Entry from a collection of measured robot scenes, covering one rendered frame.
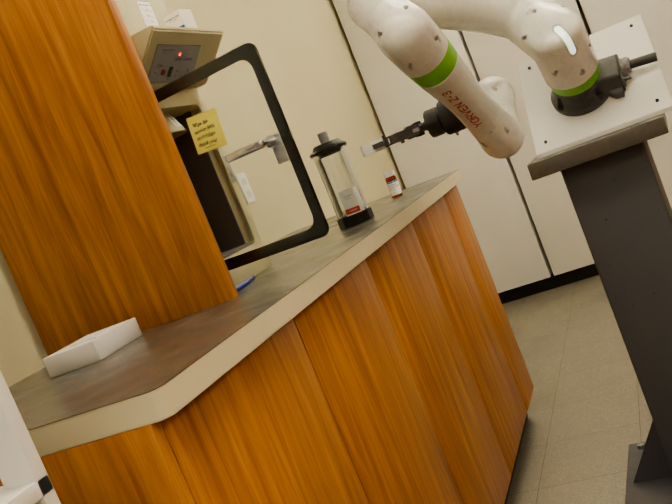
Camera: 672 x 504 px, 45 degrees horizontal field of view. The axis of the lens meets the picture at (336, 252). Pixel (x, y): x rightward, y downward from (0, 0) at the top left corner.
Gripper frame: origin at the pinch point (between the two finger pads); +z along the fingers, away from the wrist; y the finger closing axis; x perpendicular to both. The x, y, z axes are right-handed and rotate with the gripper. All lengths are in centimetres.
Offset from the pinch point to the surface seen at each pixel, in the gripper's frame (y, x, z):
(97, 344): 94, 15, 34
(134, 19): 49, -46, 25
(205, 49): 39, -35, 16
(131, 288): 73, 8, 37
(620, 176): 9, 29, -57
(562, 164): 14, 21, -46
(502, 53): -247, -22, -10
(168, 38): 57, -37, 15
